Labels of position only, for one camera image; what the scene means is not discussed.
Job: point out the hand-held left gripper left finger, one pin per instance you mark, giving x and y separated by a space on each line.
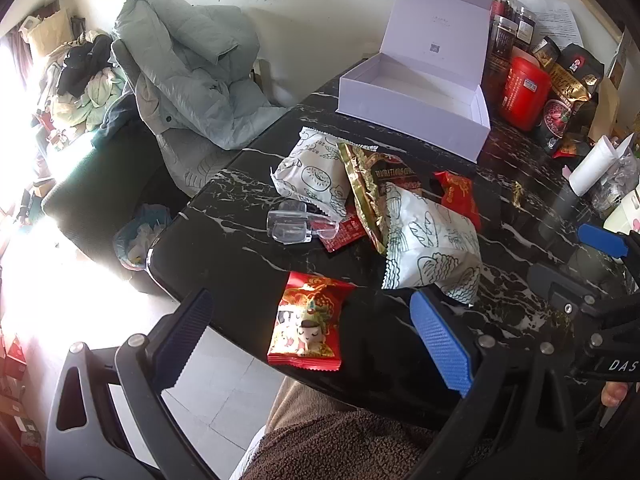
187 330

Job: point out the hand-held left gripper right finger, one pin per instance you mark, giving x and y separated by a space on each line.
440 340

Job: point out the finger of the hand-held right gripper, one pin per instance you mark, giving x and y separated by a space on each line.
560 287
602 240

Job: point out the white printed snack packet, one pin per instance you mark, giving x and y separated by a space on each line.
310 175
435 250

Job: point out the red cartoon snack packet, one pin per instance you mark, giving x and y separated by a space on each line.
307 320

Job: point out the red packet with gold print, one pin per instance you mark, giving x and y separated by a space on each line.
457 195

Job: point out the small red snack packet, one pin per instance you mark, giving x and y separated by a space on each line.
347 232

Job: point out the clear plastic hook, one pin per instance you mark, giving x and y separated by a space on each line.
290 225

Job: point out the gold cereal packet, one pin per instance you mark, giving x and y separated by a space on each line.
367 185

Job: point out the lavender gift box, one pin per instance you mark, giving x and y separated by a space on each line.
415 85

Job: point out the person's right hand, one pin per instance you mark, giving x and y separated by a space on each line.
615 394

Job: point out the white cup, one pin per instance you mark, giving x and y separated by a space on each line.
622 215

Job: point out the clear plastic bag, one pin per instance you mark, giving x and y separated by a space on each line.
617 182

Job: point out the white rolled paper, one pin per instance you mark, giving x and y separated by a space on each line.
595 165

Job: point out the red gold snack packet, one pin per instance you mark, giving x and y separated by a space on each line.
567 149

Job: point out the blue trash bag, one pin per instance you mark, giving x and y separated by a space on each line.
140 240

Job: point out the kraft paper envelope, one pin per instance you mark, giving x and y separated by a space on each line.
604 110

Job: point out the person's tan pants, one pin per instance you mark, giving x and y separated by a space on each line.
300 400

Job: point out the person's brown fleece clothing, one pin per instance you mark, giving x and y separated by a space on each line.
350 450

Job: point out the black and gold cereal pouch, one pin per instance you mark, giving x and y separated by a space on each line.
570 95

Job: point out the dark green sofa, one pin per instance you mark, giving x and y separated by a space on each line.
100 195

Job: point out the grey leaf-print cloth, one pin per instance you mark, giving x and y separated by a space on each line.
192 165

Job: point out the red canister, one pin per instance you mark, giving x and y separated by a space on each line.
525 92

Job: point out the dark brown jar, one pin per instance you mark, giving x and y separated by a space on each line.
497 80

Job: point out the small black gold snack bag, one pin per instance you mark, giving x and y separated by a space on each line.
546 52

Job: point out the printed paper sheet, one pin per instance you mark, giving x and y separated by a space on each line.
555 22

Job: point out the clear jar with dark label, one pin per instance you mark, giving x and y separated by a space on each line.
526 27

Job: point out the clear jar with brown contents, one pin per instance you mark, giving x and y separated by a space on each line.
501 35

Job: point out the clear jar with red contents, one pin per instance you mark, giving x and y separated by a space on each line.
502 5

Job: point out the grey-green down jacket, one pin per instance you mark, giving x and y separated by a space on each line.
190 70

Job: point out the pile of clothes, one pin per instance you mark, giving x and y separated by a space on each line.
90 80

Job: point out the brown paper bag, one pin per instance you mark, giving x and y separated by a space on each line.
47 30

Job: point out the wooden picture frame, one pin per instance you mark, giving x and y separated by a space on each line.
600 5

